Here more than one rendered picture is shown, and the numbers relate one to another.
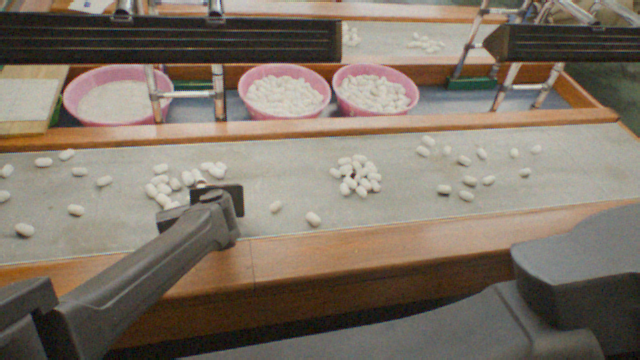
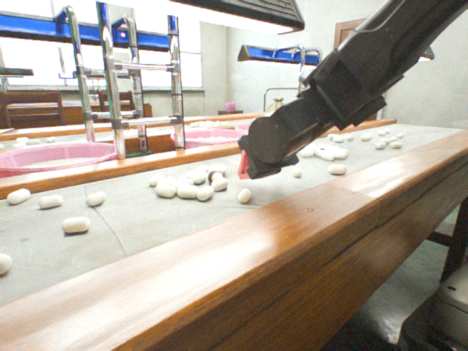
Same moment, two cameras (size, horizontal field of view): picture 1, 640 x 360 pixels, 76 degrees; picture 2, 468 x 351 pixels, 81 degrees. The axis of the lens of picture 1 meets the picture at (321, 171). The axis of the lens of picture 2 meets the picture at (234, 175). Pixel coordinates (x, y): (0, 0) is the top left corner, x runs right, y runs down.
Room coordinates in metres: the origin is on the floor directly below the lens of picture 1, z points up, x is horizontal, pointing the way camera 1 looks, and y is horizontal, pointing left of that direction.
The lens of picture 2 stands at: (0.11, 0.40, 0.91)
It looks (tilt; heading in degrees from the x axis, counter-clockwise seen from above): 17 degrees down; 339
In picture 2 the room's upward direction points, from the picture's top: straight up
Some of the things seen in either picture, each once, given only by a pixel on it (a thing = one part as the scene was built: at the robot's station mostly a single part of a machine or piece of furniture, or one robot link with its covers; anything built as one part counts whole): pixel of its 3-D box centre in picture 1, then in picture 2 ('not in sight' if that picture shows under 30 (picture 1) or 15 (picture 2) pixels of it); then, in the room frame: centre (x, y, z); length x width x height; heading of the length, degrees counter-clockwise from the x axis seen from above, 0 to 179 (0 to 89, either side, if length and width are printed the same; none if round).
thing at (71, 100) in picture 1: (124, 105); (63, 172); (0.84, 0.56, 0.72); 0.27 x 0.27 x 0.10
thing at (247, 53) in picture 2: not in sight; (285, 57); (1.49, -0.42, 1.08); 0.62 x 0.08 x 0.07; 110
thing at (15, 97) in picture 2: not in sight; (44, 149); (2.70, 1.06, 0.45); 0.44 x 0.43 x 0.91; 109
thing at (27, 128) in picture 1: (25, 92); not in sight; (0.77, 0.76, 0.77); 0.33 x 0.15 x 0.01; 20
